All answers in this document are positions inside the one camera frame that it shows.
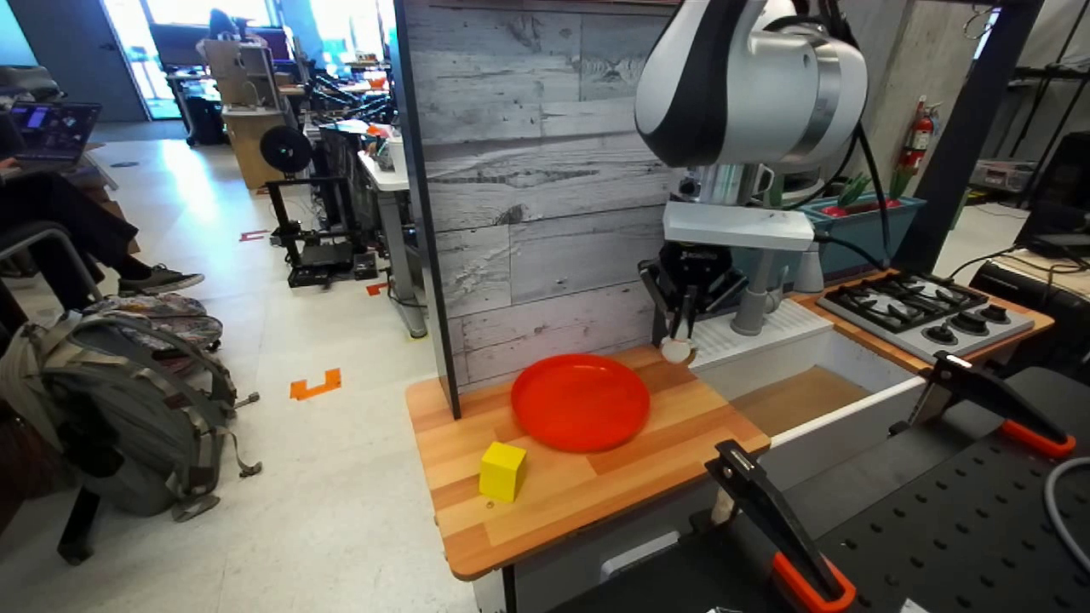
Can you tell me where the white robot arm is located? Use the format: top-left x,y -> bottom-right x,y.
635,0 -> 869,167

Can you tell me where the white toy sink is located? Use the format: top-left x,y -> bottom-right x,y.
691,301 -> 922,445

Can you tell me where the laptop computer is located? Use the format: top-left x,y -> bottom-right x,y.
6,103 -> 100,171

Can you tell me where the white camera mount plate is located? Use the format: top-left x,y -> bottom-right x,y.
665,201 -> 815,251

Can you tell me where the toy stove top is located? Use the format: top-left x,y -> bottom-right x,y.
822,271 -> 1031,361

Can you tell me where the grey wood backdrop panel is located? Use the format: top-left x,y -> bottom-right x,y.
395,0 -> 677,403

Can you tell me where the grey cable loop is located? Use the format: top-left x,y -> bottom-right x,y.
1039,453 -> 1090,571

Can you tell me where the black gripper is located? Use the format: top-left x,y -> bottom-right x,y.
637,240 -> 747,339

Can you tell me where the small white doll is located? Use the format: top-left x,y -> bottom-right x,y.
661,338 -> 695,365

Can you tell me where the red round plate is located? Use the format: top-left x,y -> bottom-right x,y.
512,355 -> 652,453

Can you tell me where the yellow block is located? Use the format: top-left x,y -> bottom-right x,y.
476,444 -> 528,503

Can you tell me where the seated person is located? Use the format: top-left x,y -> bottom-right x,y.
0,109 -> 200,294

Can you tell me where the black orange clamp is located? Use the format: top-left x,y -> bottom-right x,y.
706,440 -> 859,613
909,352 -> 1077,460

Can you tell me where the black pegboard panel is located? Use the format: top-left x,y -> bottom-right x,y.
554,365 -> 1090,613

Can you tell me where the grey backpack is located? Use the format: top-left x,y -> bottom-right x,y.
4,294 -> 255,521

